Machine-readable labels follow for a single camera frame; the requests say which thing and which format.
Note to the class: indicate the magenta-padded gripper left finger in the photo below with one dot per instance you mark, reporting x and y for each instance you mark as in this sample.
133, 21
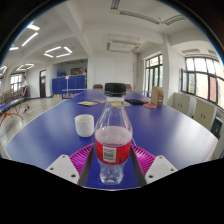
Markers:
63, 168

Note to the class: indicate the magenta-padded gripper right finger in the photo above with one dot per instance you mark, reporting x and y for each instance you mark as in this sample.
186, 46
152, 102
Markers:
160, 168

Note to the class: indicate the clear red-labelled water bottle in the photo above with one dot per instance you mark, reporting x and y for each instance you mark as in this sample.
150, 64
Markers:
113, 146

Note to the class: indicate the white cup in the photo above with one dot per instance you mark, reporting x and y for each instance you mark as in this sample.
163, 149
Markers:
84, 126

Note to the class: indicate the red table tennis paddle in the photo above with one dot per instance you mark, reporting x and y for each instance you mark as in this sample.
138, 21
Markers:
150, 105
144, 100

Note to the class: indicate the beige cabinet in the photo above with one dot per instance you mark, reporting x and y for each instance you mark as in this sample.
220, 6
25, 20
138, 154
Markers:
181, 103
204, 113

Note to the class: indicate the yellow and blue book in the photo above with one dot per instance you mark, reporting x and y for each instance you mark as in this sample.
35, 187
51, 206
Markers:
87, 103

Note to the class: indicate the brown cardboard box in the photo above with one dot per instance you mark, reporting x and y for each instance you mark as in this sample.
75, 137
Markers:
157, 96

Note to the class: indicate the black paddle case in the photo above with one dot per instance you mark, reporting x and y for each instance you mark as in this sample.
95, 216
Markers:
134, 101

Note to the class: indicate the grey book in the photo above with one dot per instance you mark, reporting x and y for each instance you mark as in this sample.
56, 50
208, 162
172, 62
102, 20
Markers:
99, 100

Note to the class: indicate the blue red-legged tennis table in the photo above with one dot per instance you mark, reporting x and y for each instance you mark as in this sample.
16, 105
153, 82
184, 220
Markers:
10, 105

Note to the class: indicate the blue partition boards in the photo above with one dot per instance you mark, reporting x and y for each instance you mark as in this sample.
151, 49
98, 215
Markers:
70, 83

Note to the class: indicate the person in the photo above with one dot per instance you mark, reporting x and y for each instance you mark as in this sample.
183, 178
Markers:
25, 91

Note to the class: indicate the dark door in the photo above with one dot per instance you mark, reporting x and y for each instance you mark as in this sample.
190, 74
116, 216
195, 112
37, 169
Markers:
42, 85

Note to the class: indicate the brown chair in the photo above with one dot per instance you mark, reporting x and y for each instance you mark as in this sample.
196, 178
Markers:
129, 86
98, 86

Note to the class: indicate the black-framed tall window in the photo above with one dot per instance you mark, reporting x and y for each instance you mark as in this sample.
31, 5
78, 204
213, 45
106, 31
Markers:
154, 75

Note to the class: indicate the black-framed wide window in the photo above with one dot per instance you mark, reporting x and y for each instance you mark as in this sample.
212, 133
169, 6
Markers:
203, 80

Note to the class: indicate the ceiling lights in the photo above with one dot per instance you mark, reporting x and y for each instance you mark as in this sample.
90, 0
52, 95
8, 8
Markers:
30, 39

